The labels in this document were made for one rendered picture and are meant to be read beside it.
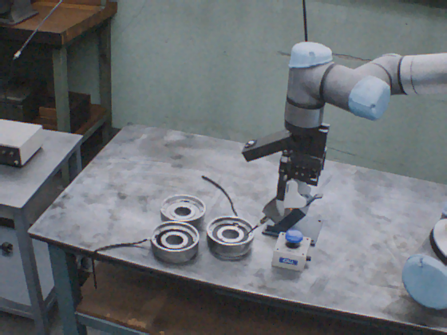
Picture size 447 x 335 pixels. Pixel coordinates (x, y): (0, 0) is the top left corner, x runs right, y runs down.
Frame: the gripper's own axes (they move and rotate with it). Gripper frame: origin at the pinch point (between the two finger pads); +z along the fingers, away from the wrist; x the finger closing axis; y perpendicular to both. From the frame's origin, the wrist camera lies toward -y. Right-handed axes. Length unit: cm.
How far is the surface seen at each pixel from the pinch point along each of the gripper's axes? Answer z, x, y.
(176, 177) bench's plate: 13.3, 20.6, -31.5
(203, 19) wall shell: 12, 157, -76
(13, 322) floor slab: 93, 14, -97
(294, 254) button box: 8.7, -3.8, 5.0
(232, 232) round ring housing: 11.3, 1.7, -10.2
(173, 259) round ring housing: 11.5, -12.0, -18.8
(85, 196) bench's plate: 13, 3, -49
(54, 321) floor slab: 93, 22, -83
